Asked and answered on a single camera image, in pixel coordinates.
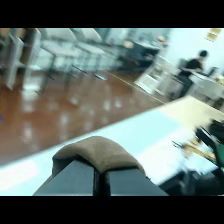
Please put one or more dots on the brown T-shirt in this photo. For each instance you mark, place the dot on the brown T-shirt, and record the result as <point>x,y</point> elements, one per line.
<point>100,151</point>

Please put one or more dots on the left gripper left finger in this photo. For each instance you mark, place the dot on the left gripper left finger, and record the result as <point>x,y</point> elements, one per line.
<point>75,181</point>

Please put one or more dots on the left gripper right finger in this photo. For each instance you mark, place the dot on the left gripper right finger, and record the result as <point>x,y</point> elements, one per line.
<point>130,183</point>

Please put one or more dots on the person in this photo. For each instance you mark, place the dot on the person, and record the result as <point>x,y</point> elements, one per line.
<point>192,66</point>

